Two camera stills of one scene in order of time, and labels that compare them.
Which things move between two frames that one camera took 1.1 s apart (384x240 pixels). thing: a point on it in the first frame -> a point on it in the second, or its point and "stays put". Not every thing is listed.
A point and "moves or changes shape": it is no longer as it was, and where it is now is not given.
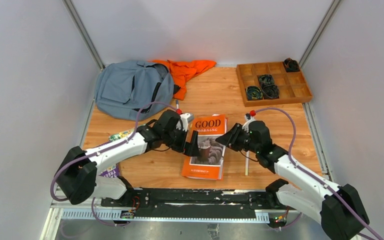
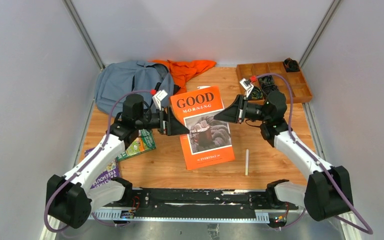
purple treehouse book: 112,172 stays put
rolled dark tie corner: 291,65 stays put
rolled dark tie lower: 270,91 stays put
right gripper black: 230,139 -> 232,114
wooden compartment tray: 292,86 stays put
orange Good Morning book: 210,164 moves or changes shape
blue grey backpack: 122,88 stays put
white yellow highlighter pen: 246,164 stays put
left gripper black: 185,143 -> 165,120
